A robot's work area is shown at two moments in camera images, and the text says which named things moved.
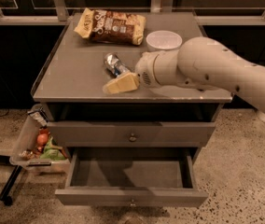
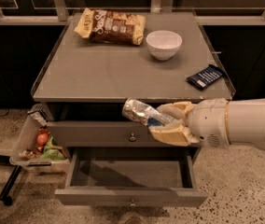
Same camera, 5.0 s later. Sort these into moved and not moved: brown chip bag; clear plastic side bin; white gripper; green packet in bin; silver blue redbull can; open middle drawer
Moved: white gripper; silver blue redbull can
Not moved: brown chip bag; green packet in bin; clear plastic side bin; open middle drawer
